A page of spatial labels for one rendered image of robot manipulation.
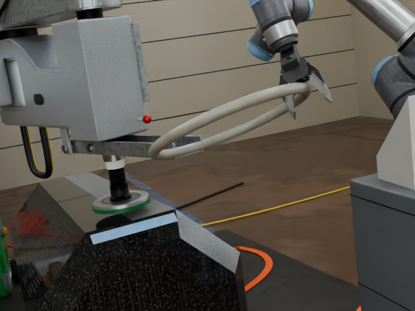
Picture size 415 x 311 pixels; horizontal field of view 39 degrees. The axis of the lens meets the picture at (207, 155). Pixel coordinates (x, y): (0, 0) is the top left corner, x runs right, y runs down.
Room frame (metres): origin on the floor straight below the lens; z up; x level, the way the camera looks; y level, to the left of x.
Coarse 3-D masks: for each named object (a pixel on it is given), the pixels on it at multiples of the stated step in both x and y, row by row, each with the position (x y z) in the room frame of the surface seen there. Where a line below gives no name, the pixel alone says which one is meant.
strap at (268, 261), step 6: (240, 246) 3.86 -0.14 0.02; (258, 252) 3.70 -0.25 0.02; (264, 258) 3.59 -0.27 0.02; (270, 258) 3.57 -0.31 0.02; (270, 264) 3.47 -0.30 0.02; (264, 270) 3.39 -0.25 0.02; (258, 276) 3.31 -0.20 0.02; (264, 276) 3.30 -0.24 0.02; (252, 282) 3.24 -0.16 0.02; (258, 282) 3.23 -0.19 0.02; (246, 288) 3.17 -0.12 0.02; (360, 306) 2.77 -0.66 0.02
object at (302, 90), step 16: (256, 96) 1.43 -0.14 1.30; (272, 96) 1.45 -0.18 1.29; (304, 96) 1.64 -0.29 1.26; (208, 112) 1.43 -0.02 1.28; (224, 112) 1.42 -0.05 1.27; (272, 112) 1.81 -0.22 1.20; (176, 128) 1.46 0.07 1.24; (192, 128) 1.44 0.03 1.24; (240, 128) 1.86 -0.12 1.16; (160, 144) 1.50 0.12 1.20; (192, 144) 1.82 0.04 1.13; (208, 144) 1.84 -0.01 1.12
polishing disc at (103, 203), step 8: (136, 192) 2.22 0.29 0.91; (144, 192) 2.20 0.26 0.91; (96, 200) 2.18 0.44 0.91; (104, 200) 2.16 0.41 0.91; (128, 200) 2.11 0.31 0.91; (136, 200) 2.10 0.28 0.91; (144, 200) 2.11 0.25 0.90; (96, 208) 2.09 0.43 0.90; (104, 208) 2.06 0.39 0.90; (112, 208) 2.05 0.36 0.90; (120, 208) 2.05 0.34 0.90
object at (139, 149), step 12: (72, 144) 2.26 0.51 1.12; (84, 144) 2.19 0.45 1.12; (96, 144) 2.12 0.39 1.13; (108, 144) 2.06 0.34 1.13; (120, 144) 2.00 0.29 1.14; (132, 144) 1.94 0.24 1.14; (144, 144) 1.89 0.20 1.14; (180, 144) 1.92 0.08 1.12; (132, 156) 1.95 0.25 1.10; (144, 156) 1.90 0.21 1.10; (180, 156) 1.79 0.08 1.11
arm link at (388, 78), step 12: (384, 60) 2.21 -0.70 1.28; (396, 60) 2.15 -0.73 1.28; (372, 72) 2.23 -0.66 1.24; (384, 72) 2.18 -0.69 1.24; (396, 72) 2.13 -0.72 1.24; (408, 72) 2.10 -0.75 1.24; (384, 84) 2.16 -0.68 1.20; (396, 84) 2.12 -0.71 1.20; (408, 84) 2.11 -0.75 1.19; (384, 96) 2.16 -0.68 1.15; (396, 96) 2.10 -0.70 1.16
